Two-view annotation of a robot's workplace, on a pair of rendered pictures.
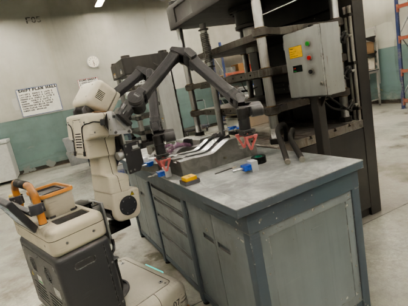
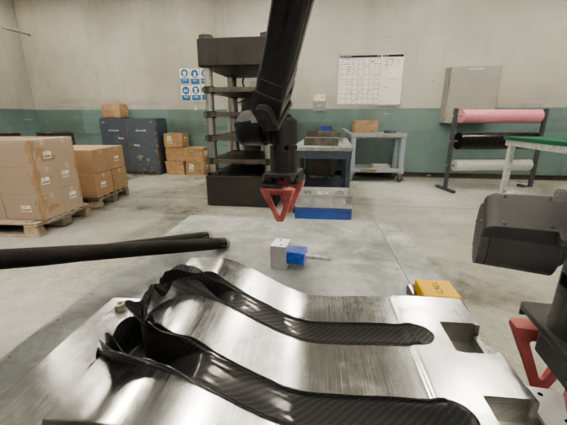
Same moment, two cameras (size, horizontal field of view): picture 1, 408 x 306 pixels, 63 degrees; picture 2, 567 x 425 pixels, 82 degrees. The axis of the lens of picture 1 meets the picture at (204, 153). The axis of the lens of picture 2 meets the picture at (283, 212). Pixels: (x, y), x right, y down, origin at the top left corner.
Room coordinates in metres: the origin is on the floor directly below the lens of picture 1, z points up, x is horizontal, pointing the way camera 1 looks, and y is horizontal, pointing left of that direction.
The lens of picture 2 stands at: (2.20, 0.14, 1.12)
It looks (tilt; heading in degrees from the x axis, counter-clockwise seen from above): 16 degrees down; 212
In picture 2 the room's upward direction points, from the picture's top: straight up
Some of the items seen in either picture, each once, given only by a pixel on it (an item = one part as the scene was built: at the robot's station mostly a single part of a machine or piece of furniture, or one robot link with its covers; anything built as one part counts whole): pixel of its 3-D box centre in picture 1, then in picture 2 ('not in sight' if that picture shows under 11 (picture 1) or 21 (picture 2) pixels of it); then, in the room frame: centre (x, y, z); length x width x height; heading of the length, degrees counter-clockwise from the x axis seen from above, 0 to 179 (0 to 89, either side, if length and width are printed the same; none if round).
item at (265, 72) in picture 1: (259, 81); not in sight; (2.88, -0.58, 1.20); 1.29 x 0.83 x 0.19; 26
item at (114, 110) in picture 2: not in sight; (115, 110); (-1.84, -6.37, 1.26); 0.42 x 0.33 x 0.29; 113
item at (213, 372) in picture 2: (204, 144); (272, 336); (1.98, -0.02, 0.92); 0.35 x 0.16 x 0.09; 116
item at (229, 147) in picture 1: (209, 152); (259, 368); (1.97, -0.03, 0.87); 0.50 x 0.26 x 0.14; 116
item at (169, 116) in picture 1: (150, 107); not in sight; (6.98, 0.90, 1.03); 1.54 x 0.94 x 2.06; 23
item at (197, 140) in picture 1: (174, 152); not in sight; (2.26, 0.20, 0.86); 0.50 x 0.26 x 0.11; 133
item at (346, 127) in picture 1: (266, 132); not in sight; (2.89, -0.57, 0.76); 1.30 x 0.84 x 0.07; 26
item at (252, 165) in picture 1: (244, 167); (301, 255); (1.61, -0.18, 0.83); 0.13 x 0.05 x 0.05; 108
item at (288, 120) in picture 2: (243, 112); (280, 131); (1.62, -0.23, 1.10); 0.07 x 0.06 x 0.07; 95
